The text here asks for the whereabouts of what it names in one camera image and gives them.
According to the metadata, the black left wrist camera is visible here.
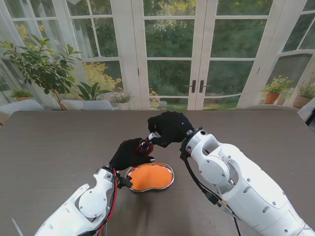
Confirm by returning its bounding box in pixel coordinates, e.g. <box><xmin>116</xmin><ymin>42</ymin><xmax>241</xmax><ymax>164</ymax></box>
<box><xmin>117</xmin><ymin>175</ymin><xmax>134</xmax><ymax>189</ymax></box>

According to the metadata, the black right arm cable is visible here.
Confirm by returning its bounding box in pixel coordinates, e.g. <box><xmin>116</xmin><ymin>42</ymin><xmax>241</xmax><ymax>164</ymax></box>
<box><xmin>180</xmin><ymin>145</ymin><xmax>241</xmax><ymax>236</ymax></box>

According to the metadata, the red translucent sample bottle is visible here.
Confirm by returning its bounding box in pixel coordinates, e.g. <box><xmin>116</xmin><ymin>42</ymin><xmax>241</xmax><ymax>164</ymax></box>
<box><xmin>133</xmin><ymin>138</ymin><xmax>155</xmax><ymax>158</ymax></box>

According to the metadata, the white chair with black edge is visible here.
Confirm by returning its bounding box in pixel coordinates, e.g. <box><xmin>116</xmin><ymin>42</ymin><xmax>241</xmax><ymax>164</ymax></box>
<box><xmin>297</xmin><ymin>97</ymin><xmax>315</xmax><ymax>126</ymax></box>

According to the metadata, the white rectangular planter box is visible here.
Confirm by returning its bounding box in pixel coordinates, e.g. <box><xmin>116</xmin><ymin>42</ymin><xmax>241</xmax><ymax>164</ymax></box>
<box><xmin>61</xmin><ymin>99</ymin><xmax>114</xmax><ymax>111</ymax></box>

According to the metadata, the white zip tie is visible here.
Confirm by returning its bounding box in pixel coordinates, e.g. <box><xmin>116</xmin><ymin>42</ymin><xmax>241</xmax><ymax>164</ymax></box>
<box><xmin>11</xmin><ymin>218</ymin><xmax>25</xmax><ymax>236</ymax></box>

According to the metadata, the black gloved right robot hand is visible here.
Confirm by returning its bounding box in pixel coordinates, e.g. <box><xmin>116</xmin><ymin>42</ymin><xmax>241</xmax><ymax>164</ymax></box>
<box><xmin>147</xmin><ymin>111</ymin><xmax>195</xmax><ymax>148</ymax></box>

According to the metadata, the tall leafy potted tree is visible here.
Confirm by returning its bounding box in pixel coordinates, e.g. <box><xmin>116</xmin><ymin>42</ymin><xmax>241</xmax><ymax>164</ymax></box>
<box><xmin>0</xmin><ymin>34</ymin><xmax>83</xmax><ymax>111</ymax></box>

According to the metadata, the pale grey armchair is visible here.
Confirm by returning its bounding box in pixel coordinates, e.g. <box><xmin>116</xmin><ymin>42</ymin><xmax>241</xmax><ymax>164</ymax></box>
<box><xmin>0</xmin><ymin>99</ymin><xmax>46</xmax><ymax>123</ymax></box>

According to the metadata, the kidney-shaped steel tray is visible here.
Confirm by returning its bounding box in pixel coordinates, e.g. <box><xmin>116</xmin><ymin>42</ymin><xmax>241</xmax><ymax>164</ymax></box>
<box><xmin>125</xmin><ymin>161</ymin><xmax>176</xmax><ymax>193</ymax></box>

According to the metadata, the small bush in orange pot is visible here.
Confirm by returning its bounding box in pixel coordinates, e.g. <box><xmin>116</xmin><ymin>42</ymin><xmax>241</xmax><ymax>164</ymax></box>
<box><xmin>9</xmin><ymin>88</ymin><xmax>35</xmax><ymax>102</ymax></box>

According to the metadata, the orange tray liner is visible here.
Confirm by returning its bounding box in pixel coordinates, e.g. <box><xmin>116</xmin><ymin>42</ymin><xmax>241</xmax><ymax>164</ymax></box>
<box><xmin>129</xmin><ymin>165</ymin><xmax>172</xmax><ymax>190</ymax></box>

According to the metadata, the yellow-green plant in terracotta pot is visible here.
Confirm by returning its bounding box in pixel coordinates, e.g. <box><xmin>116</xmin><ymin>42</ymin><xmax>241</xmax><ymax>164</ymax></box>
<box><xmin>260</xmin><ymin>75</ymin><xmax>295</xmax><ymax>105</ymax></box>

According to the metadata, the broad-leaf green plant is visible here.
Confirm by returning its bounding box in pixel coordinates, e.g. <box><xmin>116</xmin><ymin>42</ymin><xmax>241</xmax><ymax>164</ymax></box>
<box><xmin>75</xmin><ymin>82</ymin><xmax>113</xmax><ymax>101</ymax></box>

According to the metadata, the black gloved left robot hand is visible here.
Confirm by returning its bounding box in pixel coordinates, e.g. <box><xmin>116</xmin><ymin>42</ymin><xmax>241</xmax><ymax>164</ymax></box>
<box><xmin>109</xmin><ymin>138</ymin><xmax>156</xmax><ymax>171</ymax></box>

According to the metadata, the green plant in beige pot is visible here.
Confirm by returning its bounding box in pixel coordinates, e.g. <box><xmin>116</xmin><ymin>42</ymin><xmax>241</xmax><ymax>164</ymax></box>
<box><xmin>292</xmin><ymin>81</ymin><xmax>315</xmax><ymax>109</ymax></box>

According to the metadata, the red left arm cable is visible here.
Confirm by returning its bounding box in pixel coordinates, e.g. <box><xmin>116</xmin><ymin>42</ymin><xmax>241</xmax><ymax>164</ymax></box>
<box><xmin>97</xmin><ymin>167</ymin><xmax>119</xmax><ymax>236</ymax></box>

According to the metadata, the small flowering plant white pot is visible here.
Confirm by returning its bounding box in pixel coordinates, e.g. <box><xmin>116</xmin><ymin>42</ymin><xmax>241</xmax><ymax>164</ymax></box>
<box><xmin>112</xmin><ymin>92</ymin><xmax>135</xmax><ymax>110</ymax></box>

